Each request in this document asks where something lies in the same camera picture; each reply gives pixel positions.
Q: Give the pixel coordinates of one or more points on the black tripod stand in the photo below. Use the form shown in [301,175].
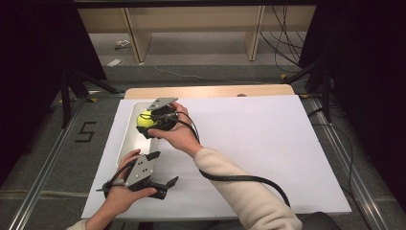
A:
[68,96]

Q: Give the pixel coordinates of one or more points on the person's left hand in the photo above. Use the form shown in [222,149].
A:
[121,199]

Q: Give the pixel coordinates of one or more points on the white paper scrap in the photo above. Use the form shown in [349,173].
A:
[114,62]

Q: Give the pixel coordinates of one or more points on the black curtain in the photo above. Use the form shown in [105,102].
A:
[367,64]
[32,64]

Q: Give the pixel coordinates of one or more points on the small white floor item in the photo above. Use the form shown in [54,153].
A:
[123,44]

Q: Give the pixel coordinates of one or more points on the white rectangular plastic bin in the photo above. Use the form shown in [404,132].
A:
[140,145]

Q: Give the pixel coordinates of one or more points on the person's right hand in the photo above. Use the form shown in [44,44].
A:
[178,137]

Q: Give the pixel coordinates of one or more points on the black metal stand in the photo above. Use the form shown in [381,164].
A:
[324,89]

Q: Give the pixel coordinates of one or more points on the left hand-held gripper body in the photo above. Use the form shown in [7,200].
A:
[139,172]

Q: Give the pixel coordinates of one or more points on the yellow tennis ball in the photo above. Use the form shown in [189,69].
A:
[145,121]

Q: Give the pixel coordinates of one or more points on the black chair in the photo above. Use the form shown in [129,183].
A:
[320,222]

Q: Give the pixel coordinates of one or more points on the metal floor rail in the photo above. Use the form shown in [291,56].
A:
[348,172]
[41,172]

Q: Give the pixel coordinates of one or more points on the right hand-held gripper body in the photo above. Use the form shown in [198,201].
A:
[164,118]

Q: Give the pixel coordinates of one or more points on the white table cover board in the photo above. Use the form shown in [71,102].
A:
[271,143]

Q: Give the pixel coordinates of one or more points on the light wooden desk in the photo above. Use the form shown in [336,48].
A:
[198,19]

